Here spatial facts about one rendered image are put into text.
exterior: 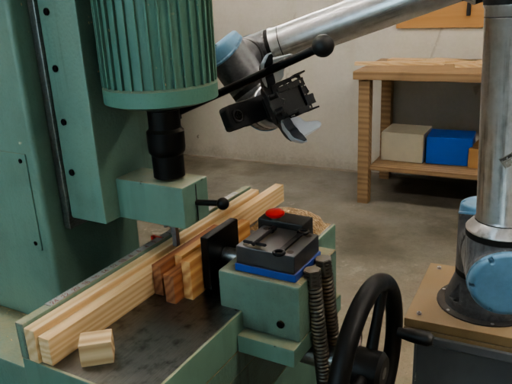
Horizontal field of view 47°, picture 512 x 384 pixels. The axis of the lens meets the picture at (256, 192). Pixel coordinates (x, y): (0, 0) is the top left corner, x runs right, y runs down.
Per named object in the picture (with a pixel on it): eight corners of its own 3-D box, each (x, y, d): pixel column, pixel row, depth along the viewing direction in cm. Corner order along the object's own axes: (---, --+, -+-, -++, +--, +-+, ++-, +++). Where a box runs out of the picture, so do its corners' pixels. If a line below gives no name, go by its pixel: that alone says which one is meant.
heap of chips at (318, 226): (312, 241, 110) (312, 222, 109) (248, 229, 117) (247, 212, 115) (331, 224, 117) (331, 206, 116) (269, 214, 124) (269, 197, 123)
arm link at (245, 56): (210, 50, 131) (243, 96, 132) (193, 56, 120) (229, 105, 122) (242, 24, 127) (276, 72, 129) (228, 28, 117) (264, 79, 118)
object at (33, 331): (39, 364, 77) (33, 331, 75) (29, 360, 78) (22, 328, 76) (260, 211, 126) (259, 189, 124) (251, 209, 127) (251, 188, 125)
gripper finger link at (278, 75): (289, 31, 95) (292, 68, 103) (255, 45, 95) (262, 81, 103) (296, 43, 94) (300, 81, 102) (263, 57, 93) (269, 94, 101)
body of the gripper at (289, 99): (304, 67, 102) (291, 76, 114) (260, 86, 101) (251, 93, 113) (321, 108, 103) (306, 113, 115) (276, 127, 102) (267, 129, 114)
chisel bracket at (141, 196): (187, 238, 92) (182, 188, 90) (120, 225, 99) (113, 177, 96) (212, 222, 98) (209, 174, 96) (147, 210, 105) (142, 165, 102)
